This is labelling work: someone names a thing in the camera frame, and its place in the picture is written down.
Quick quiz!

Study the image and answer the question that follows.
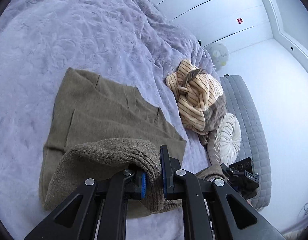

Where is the taupe knitted sweater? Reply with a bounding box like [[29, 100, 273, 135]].
[[39, 68, 186, 217]]

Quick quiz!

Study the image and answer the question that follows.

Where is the grey quilted bed mat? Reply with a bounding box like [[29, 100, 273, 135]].
[[220, 75, 272, 210]]

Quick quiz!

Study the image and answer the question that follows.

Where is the white round patterned ball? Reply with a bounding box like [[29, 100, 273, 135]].
[[204, 42, 229, 71]]

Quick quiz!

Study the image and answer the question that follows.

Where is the lavender embossed bed blanket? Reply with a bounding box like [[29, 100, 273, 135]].
[[0, 0, 213, 239]]

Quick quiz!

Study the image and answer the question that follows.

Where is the beige striped plush garment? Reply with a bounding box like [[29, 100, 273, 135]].
[[165, 60, 227, 146]]

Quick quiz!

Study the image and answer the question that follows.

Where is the white wardrobe with drawers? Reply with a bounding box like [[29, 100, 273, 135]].
[[151, 0, 272, 52]]

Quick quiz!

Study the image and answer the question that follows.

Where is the round white pleated cushion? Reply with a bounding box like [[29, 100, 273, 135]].
[[207, 113, 241, 166]]

